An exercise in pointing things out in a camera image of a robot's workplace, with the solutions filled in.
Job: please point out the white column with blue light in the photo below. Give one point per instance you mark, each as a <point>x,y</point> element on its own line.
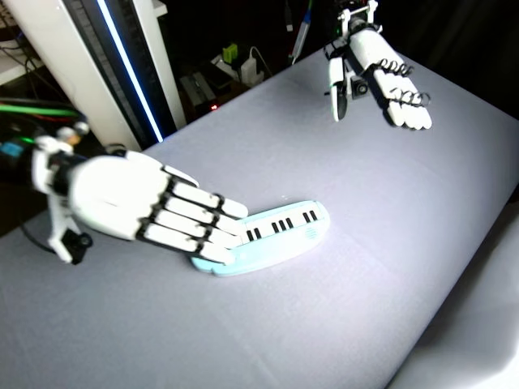
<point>61,61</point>

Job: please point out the grey table cloth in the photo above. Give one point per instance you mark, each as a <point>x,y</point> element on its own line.
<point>324,170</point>

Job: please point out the black wrist camera white bracket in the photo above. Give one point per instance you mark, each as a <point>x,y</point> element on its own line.
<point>73,243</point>
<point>359,88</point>

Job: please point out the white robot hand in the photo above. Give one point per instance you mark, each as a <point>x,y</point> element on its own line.
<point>117,190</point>
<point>371,50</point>

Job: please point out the black electronics box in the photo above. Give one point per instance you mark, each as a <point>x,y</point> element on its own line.
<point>198,91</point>

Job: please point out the blue and white tool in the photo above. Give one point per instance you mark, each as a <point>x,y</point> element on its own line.
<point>302,34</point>

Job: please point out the teal toy piano keyboard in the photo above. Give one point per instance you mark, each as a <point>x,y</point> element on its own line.
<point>284,243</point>

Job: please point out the green block device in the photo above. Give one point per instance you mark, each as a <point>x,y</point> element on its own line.
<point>230,52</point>

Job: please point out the white shelf board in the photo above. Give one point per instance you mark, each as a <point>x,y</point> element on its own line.
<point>12,69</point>

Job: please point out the white power adapter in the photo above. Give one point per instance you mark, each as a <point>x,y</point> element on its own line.
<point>249,71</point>

